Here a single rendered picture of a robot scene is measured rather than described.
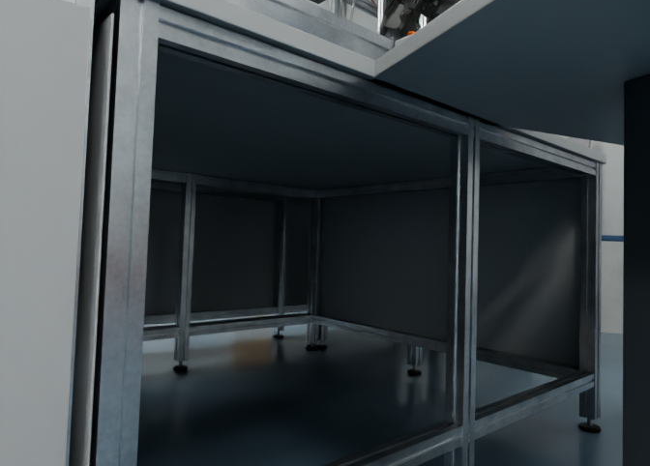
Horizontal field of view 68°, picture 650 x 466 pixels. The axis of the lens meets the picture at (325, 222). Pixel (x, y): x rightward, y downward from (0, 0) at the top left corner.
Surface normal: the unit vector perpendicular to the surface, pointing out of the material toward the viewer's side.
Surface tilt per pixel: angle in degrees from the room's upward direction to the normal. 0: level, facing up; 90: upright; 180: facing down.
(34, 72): 90
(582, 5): 180
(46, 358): 90
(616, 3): 180
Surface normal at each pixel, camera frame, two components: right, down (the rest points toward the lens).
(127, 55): 0.66, -0.01
